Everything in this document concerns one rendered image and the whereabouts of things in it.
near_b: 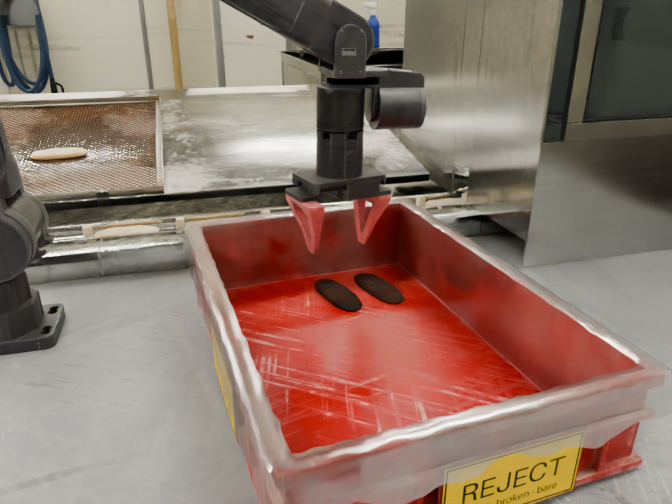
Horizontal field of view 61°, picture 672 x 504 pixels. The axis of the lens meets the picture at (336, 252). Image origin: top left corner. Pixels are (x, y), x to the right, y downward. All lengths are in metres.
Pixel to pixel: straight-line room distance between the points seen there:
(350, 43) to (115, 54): 4.03
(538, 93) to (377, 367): 0.45
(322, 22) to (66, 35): 4.07
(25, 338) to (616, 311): 0.72
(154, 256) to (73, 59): 3.84
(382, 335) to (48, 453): 0.36
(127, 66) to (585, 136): 4.03
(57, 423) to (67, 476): 0.08
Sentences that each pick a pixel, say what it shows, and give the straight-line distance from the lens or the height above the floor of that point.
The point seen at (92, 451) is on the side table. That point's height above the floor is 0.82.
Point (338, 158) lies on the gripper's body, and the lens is 0.68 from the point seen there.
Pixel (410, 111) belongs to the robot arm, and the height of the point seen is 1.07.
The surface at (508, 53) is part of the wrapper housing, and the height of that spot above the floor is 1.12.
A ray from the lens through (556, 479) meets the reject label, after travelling 0.50.
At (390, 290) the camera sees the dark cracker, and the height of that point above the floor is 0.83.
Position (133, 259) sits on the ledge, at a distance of 0.88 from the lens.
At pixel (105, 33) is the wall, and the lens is 4.63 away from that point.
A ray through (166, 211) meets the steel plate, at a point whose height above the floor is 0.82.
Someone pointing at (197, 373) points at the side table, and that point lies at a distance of 0.64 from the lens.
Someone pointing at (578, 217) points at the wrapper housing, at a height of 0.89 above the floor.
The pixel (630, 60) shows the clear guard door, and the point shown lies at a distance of 0.91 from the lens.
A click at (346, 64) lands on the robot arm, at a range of 0.65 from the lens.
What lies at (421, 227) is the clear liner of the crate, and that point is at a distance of 0.78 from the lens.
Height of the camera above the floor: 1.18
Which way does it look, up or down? 23 degrees down
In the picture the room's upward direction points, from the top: straight up
